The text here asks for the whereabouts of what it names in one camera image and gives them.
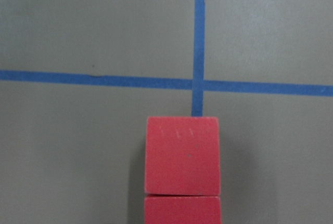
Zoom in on red block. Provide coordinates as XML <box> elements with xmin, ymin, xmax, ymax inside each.
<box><xmin>144</xmin><ymin>196</ymin><xmax>222</xmax><ymax>223</ymax></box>
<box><xmin>144</xmin><ymin>116</ymin><xmax>221</xmax><ymax>196</ymax></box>

